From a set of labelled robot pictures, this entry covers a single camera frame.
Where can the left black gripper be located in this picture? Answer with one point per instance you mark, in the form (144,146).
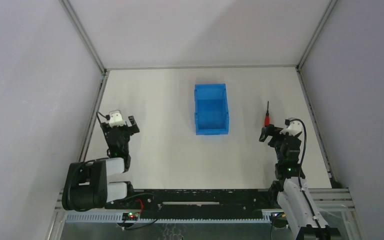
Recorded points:
(120,129)

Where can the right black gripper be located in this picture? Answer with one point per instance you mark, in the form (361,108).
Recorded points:
(275,134)

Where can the red handled screwdriver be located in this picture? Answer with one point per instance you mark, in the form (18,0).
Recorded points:
(267,115)

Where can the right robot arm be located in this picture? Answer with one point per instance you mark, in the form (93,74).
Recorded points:
(290,191)

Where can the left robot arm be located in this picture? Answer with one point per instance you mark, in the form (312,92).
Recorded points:
(87,184)

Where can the blue plastic bin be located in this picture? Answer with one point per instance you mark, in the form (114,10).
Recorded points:
(211,115)

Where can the right controller board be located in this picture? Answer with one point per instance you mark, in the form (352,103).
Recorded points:
(279,221)

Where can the controller board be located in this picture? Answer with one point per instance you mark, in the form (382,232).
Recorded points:
(279,221)
(130,216)

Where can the left controller board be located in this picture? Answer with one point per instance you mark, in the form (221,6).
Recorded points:
(130,216)

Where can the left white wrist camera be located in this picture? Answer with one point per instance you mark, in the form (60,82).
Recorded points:
(116,119)

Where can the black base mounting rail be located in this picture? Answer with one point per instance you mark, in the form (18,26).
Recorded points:
(198,204)

